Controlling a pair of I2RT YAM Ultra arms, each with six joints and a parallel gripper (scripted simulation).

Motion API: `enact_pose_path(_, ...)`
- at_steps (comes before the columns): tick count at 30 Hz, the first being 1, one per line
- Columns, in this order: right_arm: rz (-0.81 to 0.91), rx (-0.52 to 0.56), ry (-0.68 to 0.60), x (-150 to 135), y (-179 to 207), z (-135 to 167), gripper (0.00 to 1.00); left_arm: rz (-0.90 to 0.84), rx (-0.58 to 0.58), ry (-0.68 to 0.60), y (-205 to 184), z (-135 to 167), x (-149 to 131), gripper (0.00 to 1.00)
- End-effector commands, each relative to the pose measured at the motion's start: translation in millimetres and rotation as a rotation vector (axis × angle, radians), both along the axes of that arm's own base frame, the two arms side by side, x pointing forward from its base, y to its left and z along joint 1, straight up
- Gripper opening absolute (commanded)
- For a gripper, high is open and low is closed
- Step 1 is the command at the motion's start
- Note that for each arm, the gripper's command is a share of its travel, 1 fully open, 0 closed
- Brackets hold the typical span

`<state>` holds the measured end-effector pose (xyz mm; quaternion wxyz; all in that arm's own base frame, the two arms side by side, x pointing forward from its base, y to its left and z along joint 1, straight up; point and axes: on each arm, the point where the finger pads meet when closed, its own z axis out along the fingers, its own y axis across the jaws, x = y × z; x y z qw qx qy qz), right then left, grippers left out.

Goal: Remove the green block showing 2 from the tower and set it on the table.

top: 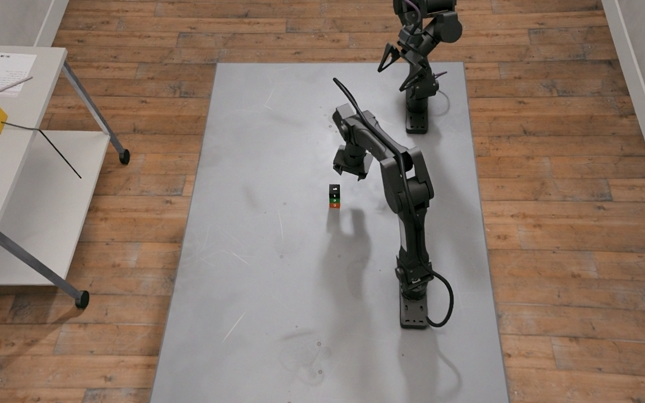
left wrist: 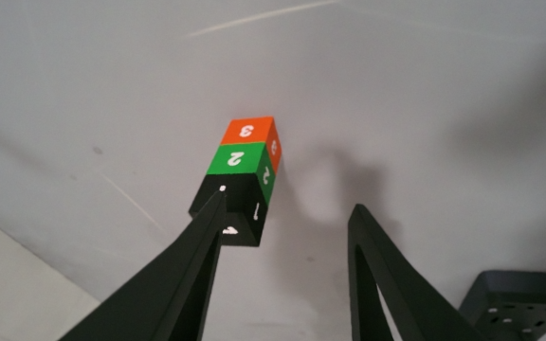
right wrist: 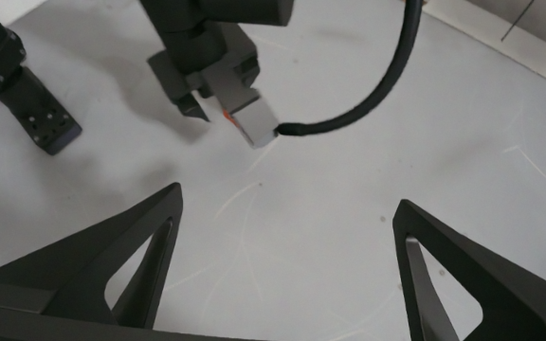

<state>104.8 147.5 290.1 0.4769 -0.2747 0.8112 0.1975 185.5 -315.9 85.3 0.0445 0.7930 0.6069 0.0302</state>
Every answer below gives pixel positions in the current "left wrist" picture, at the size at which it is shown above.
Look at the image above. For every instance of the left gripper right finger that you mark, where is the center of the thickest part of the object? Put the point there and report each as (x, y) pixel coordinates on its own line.
(418, 310)

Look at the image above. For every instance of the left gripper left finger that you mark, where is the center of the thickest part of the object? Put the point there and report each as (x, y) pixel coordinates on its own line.
(146, 306)

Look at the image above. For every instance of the green block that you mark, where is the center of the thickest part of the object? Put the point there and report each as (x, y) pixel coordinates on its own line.
(246, 157)

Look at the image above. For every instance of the orange block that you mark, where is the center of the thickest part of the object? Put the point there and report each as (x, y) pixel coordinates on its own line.
(253, 130)

